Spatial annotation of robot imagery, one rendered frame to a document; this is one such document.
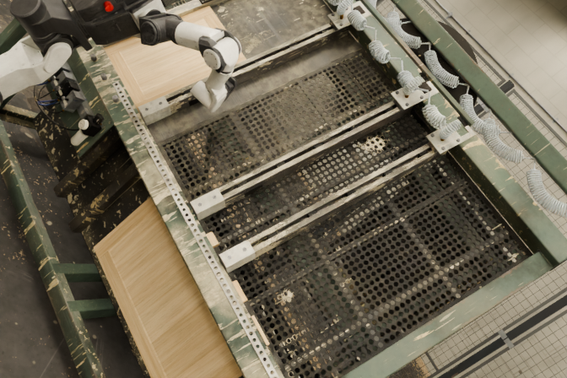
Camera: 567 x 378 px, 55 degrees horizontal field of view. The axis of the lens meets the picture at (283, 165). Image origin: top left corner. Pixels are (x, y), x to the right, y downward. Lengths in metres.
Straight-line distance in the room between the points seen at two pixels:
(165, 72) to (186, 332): 1.18
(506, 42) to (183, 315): 5.89
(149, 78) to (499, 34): 5.59
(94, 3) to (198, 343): 1.41
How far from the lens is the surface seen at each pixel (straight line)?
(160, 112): 2.48
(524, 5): 7.68
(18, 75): 2.35
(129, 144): 2.43
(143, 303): 2.60
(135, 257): 2.64
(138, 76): 2.67
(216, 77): 2.03
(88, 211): 2.81
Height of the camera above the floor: 1.84
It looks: 15 degrees down
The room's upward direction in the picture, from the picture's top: 50 degrees clockwise
